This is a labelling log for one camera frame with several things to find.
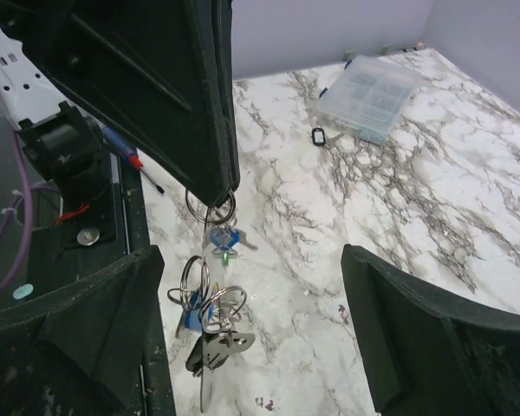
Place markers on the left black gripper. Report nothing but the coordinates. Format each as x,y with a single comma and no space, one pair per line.
147,69

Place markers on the keyring bunch with keys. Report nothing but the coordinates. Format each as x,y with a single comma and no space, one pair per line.
211,306

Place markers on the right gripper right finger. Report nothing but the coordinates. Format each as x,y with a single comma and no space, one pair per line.
426,350

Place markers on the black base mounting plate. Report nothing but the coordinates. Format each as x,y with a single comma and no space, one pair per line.
63,267

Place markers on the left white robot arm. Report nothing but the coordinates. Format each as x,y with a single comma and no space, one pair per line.
59,140

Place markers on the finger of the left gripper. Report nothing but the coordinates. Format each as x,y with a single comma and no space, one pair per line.
225,66

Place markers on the blue handled screwdriver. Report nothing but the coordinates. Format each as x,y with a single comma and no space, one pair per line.
129,155

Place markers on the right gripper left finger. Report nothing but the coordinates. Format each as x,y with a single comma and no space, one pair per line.
77,350

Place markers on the clear plastic organizer box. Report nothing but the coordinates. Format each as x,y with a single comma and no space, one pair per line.
367,99

